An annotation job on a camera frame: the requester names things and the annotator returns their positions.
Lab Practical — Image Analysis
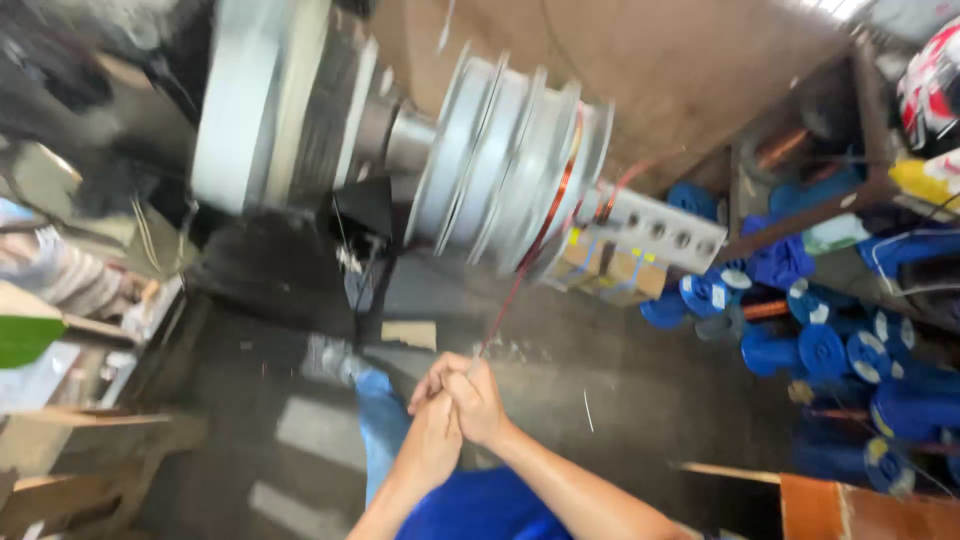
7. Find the person's left hand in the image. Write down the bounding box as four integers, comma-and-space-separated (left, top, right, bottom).
407, 351, 467, 481

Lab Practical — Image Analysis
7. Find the person's right hand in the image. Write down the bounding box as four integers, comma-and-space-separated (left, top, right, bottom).
441, 357, 516, 450

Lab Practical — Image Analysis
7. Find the thin copper wire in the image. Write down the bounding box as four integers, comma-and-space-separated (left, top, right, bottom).
471, 102, 676, 369

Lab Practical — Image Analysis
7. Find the flat cardboard piece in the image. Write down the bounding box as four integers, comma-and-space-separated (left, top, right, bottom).
380, 320, 438, 353

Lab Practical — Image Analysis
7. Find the person's blue jeans leg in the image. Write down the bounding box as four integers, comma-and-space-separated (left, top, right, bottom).
351, 367, 415, 513

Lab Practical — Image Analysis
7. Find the person's grey shoe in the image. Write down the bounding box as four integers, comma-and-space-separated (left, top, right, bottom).
300, 333, 370, 388

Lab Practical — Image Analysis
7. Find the person's blue shirt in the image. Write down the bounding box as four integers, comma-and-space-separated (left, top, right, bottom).
393, 465, 575, 540

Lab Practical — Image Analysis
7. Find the black machine base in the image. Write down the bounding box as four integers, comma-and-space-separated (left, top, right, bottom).
183, 175, 397, 342

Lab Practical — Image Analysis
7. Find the taped cardboard box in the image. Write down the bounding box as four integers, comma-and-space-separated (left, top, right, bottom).
538, 227, 670, 309

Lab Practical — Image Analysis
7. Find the grey stepped winding former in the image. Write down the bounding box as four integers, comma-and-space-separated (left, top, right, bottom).
403, 43, 616, 277

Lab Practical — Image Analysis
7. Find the perforated grey metal bar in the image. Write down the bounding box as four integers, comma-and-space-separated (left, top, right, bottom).
576, 182, 729, 276

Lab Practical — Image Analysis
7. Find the grey winding machine housing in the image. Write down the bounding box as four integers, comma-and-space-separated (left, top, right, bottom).
190, 0, 440, 220

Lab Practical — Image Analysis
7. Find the wooden bench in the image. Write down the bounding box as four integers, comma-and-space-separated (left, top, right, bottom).
0, 407, 210, 540

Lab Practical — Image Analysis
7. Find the blue cloth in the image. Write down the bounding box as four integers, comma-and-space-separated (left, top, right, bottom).
741, 213, 817, 291

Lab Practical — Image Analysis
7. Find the green plastic sheet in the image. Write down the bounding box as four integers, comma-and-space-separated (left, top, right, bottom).
0, 315, 69, 370

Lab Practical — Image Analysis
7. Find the orange-brown wooden board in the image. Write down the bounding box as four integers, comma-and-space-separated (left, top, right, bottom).
678, 460, 960, 540

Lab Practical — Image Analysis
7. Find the yellow plastic packet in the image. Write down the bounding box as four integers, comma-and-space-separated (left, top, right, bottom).
888, 148, 960, 213

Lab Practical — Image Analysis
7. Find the red and white helmet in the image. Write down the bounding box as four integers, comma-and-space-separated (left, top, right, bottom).
895, 18, 960, 153

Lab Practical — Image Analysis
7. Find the pile of blue wire spools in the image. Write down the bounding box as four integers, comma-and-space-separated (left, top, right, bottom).
637, 166, 960, 498

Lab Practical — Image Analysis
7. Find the brown metal rack frame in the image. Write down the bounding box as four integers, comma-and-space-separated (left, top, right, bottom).
711, 41, 960, 265

